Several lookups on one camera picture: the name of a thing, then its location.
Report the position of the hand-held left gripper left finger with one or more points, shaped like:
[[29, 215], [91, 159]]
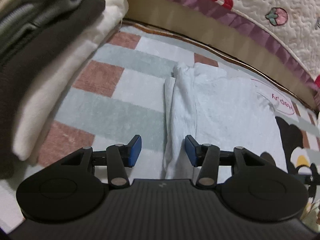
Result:
[[135, 152]]

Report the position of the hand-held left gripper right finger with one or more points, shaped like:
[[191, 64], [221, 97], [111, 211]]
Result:
[[191, 152]]

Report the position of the pale grey cat-print shirt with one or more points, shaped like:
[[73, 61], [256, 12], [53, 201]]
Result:
[[220, 110]]

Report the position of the pink grey checked mat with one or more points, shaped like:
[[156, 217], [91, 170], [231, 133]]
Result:
[[125, 112]]

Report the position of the tan bed base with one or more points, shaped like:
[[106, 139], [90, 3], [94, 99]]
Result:
[[200, 25]]

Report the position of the white quilt with purple frill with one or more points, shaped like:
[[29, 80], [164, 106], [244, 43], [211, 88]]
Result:
[[262, 5]]

